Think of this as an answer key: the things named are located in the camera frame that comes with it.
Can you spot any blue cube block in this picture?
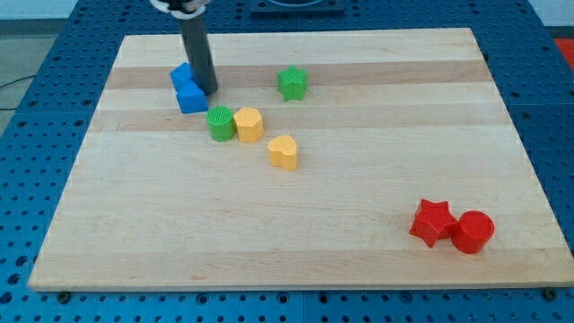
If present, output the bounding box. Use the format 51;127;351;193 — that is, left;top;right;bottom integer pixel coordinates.
170;62;194;92

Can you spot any green star block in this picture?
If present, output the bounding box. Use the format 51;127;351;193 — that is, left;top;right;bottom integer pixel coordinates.
277;65;309;101

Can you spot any green cylinder block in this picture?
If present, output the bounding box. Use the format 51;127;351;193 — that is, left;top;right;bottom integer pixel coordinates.
206;106;236;142

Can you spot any white ring collar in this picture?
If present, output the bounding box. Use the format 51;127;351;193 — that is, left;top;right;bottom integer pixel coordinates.
150;0;211;20

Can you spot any yellow hexagon block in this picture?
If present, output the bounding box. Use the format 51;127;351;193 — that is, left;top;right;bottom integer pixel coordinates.
234;107;265;143

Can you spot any red star block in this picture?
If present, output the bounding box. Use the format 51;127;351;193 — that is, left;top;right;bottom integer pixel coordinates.
409;199;458;248

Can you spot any black cable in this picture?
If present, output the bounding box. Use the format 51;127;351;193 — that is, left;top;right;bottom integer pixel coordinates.
0;74;36;112

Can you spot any blue triangular block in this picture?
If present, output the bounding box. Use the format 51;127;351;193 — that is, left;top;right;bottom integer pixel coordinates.
177;81;208;114

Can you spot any red cylinder block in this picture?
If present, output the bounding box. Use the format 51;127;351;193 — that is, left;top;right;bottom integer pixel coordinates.
451;210;495;254

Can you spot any yellow heart block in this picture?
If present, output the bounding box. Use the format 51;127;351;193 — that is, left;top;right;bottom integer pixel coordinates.
267;135;298;171

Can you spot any wooden board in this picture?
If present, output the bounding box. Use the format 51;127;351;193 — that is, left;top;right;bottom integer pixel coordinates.
29;28;573;292

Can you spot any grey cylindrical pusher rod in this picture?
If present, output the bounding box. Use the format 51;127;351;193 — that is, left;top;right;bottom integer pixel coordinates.
179;16;218;95

